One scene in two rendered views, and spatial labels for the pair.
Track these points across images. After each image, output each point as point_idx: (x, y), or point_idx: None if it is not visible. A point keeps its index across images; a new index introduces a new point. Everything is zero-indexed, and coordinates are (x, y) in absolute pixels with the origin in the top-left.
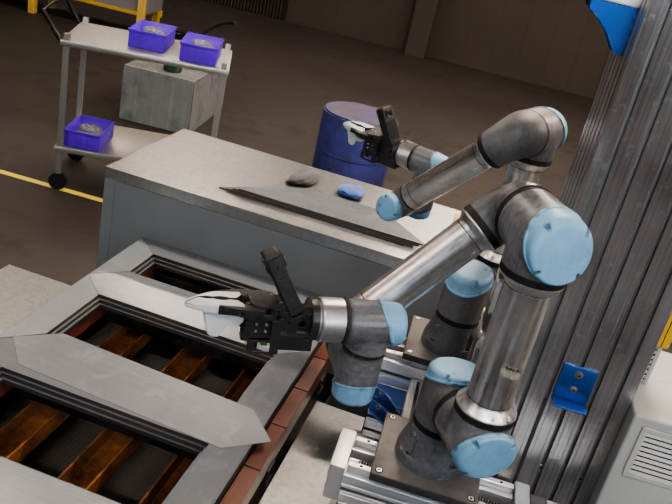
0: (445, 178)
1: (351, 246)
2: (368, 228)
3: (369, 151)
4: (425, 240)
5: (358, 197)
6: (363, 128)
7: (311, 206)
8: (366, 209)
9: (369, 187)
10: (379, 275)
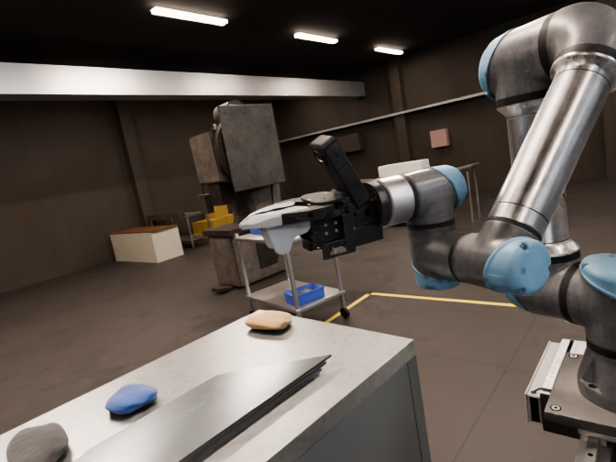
0: (581, 145)
1: (299, 441)
2: (267, 401)
3: (331, 238)
4: (299, 357)
5: (156, 394)
6: (294, 206)
7: (158, 460)
8: (203, 390)
9: (126, 380)
10: (344, 438)
